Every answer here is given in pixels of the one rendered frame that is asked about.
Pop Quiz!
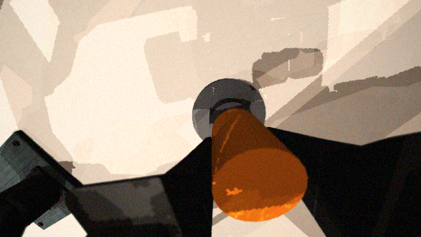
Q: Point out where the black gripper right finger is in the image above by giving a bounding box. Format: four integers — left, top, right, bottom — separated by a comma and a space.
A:
266, 127, 421, 237

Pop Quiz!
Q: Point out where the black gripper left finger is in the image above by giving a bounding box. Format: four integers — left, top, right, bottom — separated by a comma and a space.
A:
64, 137, 214, 237

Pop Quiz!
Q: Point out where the orange knob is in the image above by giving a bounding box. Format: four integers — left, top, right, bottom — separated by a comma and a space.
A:
212, 109, 308, 222

